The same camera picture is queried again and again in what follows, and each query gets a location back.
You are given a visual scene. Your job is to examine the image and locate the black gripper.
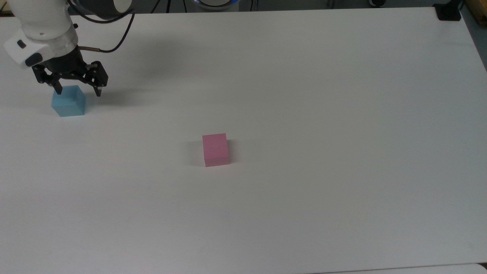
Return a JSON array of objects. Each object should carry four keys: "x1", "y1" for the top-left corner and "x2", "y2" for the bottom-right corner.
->
[{"x1": 32, "y1": 46, "x2": 109, "y2": 97}]

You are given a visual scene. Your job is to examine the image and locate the blue cube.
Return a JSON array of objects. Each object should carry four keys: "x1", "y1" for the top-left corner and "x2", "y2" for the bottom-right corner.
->
[{"x1": 51, "y1": 85, "x2": 86, "y2": 117}]

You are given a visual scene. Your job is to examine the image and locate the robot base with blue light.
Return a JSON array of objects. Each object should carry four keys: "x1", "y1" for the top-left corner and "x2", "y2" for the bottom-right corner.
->
[{"x1": 192, "y1": 0, "x2": 242, "y2": 10}]

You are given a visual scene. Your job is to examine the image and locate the pink cube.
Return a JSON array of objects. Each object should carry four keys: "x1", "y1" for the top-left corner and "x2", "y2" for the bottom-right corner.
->
[{"x1": 202, "y1": 133, "x2": 230, "y2": 167}]

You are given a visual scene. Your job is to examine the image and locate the black clamp block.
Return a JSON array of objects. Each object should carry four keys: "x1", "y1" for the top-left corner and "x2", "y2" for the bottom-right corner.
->
[{"x1": 434, "y1": 2, "x2": 463, "y2": 21}]

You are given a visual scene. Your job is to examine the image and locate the wooden furniture edge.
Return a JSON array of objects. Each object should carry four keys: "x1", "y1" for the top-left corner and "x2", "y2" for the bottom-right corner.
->
[{"x1": 464, "y1": 0, "x2": 487, "y2": 25}]

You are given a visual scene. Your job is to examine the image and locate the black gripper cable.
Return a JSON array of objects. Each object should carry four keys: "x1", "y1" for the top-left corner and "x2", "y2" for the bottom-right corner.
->
[{"x1": 70, "y1": 8, "x2": 136, "y2": 54}]

